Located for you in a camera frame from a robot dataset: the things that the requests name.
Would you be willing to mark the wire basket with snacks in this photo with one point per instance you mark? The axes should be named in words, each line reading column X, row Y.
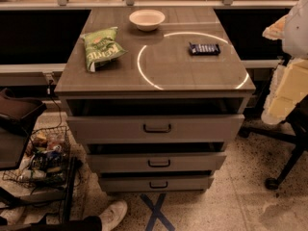
column 45, row 162

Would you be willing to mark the dark brown chair left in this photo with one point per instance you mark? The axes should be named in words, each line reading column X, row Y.
column 18, row 116

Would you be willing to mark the white paper bowl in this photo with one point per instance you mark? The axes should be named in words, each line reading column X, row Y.
column 147, row 20

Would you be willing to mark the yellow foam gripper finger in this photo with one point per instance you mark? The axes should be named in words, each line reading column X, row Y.
column 288, row 86
column 276, row 30

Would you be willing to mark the green kettle chips bag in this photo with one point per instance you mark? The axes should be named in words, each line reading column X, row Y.
column 101, row 48

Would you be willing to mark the black office chair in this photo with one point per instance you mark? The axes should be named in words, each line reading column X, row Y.
column 298, row 119

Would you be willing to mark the blue rxbar blueberry bar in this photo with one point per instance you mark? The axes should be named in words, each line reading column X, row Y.
column 207, row 49

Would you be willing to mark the top grey drawer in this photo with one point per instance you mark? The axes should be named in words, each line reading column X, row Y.
column 154, row 128

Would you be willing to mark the middle grey drawer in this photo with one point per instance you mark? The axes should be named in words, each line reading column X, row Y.
column 156, row 162

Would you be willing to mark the grey drawer cabinet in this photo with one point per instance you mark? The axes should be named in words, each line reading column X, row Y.
column 157, row 76

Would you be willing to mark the white sneaker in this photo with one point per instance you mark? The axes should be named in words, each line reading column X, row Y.
column 113, row 215

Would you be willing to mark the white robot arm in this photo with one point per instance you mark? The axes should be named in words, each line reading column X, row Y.
column 295, row 41

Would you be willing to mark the grey drawer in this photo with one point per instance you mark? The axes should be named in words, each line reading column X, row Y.
column 156, row 162
column 156, row 184
column 154, row 128

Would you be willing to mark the bottom grey drawer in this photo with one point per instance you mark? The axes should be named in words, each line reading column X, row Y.
column 156, row 184

